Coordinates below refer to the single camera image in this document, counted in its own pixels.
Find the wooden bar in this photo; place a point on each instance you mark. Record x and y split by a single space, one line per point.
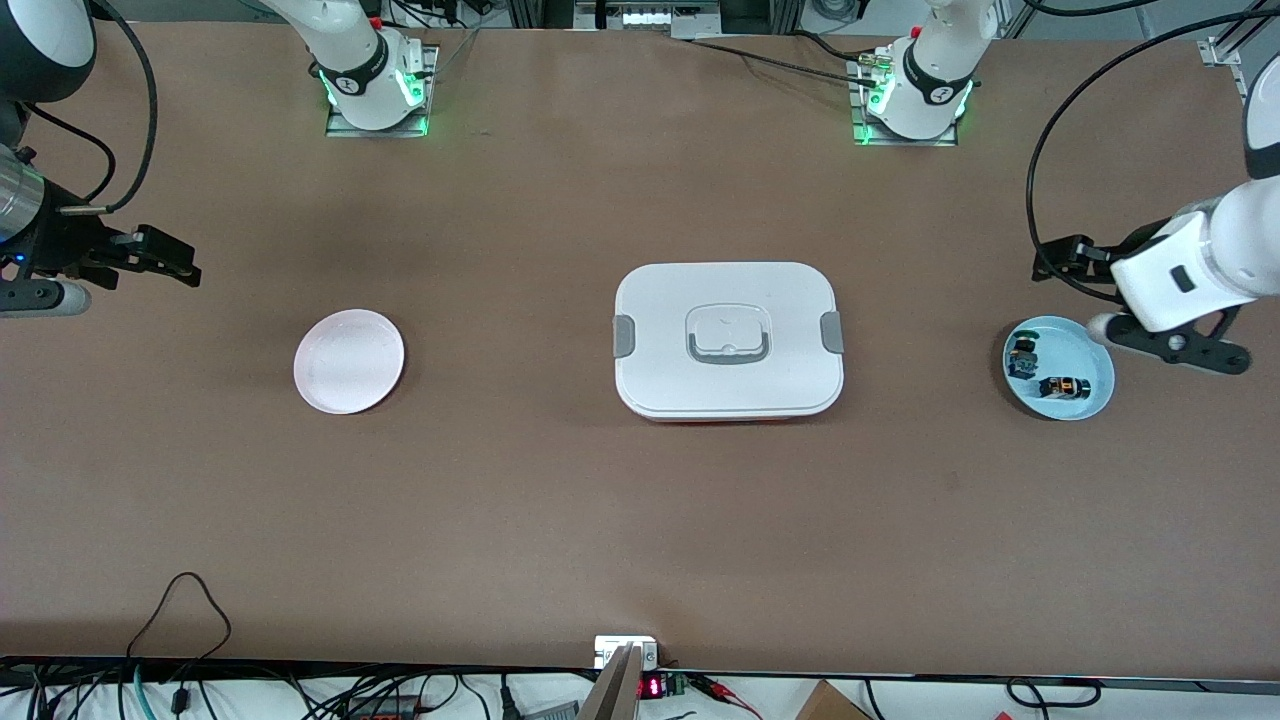
615 690

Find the red digit display module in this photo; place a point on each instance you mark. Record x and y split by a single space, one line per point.
652 686

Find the white lunch box grey clips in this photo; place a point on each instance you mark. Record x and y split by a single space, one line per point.
660 370

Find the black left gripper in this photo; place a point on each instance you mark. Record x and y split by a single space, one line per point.
1102 255

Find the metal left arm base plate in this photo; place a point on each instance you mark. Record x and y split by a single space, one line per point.
860 120

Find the small white socket box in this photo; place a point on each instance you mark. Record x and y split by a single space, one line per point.
612 648

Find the orange black switch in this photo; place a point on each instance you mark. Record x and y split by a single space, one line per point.
1065 388

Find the aluminium corner bracket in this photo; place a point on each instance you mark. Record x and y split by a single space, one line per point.
1217 50

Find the aluminium frame structure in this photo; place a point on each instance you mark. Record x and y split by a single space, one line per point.
590 15

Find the pink round plate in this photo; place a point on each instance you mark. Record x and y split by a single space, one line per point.
345 365

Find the brown cardboard box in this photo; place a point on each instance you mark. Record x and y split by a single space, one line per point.
830 703

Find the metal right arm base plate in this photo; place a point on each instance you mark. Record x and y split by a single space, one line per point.
425 100

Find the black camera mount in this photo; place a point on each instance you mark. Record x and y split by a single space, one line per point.
1200 352
95 285

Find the green blue switch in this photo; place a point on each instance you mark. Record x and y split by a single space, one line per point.
1022 358

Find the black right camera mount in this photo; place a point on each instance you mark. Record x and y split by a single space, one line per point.
95 285

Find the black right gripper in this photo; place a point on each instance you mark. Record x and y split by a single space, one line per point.
58 246

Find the light blue round plate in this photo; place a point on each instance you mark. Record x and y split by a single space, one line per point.
1070 350

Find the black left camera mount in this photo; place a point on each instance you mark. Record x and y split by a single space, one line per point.
1200 352

